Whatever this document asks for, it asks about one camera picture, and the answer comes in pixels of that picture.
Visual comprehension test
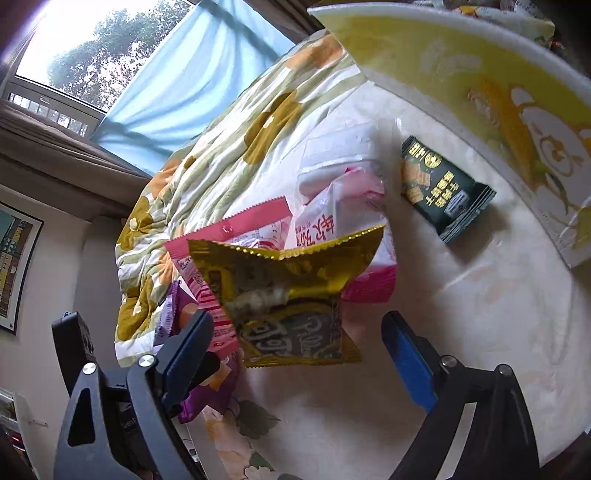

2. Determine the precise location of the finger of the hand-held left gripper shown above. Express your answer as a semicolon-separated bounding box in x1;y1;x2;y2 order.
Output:
51;311;98;398

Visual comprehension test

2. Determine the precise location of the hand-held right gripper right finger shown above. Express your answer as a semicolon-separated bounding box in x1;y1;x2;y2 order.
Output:
381;311;542;480

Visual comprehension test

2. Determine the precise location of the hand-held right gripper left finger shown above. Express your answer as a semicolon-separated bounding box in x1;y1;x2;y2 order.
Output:
52;309;216;480

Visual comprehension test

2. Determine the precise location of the gold snack packet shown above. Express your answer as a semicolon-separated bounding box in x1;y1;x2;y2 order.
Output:
187;224;387;369

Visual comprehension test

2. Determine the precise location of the yellow-green cardboard box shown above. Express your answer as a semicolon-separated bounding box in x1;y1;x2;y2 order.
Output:
307;0;591;271

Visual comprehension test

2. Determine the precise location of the pink striped snack packet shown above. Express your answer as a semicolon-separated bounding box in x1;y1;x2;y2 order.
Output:
164;195;294;359

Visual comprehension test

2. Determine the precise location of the purple snack packet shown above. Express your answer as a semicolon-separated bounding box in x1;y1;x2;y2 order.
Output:
154;279;243;425

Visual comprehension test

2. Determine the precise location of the white pink snack packet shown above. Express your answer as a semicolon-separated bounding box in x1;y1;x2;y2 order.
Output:
284;159;399;304

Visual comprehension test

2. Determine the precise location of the dark green snack packet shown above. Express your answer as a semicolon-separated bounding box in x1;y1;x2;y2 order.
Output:
399;135;498;244

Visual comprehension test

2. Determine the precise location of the brown curtain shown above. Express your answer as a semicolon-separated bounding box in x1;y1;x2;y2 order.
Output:
240;0;334;43
0;104;153;223

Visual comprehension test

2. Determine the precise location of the floral blanket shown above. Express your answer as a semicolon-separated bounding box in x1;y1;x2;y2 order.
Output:
113;32;371;370

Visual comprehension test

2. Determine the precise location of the light blue cloth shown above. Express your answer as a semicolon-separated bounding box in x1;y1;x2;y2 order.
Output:
92;0;315;176

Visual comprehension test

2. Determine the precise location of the window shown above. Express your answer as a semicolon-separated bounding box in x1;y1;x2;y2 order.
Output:
0;0;195;138

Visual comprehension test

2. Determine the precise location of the framed wall picture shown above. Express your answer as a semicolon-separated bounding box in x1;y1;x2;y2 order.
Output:
0;200;45;336

